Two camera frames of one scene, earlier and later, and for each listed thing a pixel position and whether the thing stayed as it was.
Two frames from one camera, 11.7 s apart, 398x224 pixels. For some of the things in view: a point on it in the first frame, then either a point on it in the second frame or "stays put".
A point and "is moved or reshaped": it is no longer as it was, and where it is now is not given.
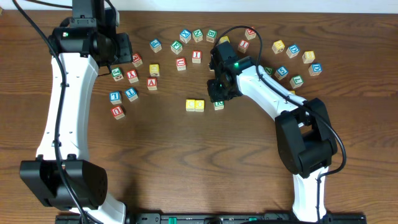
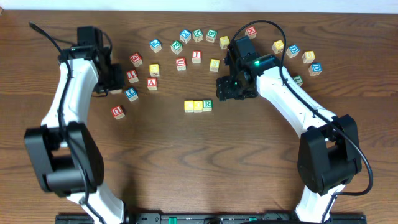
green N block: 197,35 stays put
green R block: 219,105 -> 208,104
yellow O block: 199,106 stays put
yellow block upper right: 278,46 stays put
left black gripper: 125,48 -> 115,82
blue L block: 115,98 is moved or reshaped
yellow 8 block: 308,56 stays put
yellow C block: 190,105 stays put
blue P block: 155,45 stays put
